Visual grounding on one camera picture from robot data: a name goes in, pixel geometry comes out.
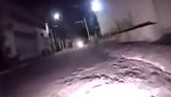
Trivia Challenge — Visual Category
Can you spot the building with shutter door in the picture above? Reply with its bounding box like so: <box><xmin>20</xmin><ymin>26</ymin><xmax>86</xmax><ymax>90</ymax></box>
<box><xmin>0</xmin><ymin>0</ymin><xmax>56</xmax><ymax>73</ymax></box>

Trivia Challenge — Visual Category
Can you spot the tall pale wall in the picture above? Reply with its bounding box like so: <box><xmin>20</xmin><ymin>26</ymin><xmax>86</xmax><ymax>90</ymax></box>
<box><xmin>92</xmin><ymin>0</ymin><xmax>171</xmax><ymax>52</ymax></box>

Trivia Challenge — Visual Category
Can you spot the grey asphalt road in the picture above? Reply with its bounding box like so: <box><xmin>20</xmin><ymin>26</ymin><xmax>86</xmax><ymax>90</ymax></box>
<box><xmin>0</xmin><ymin>28</ymin><xmax>171</xmax><ymax>97</ymax></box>

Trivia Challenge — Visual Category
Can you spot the street lamp pole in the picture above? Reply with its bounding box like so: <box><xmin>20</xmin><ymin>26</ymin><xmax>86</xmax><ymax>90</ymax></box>
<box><xmin>46</xmin><ymin>11</ymin><xmax>67</xmax><ymax>53</ymax></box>
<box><xmin>78</xmin><ymin>0</ymin><xmax>108</xmax><ymax>42</ymax></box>

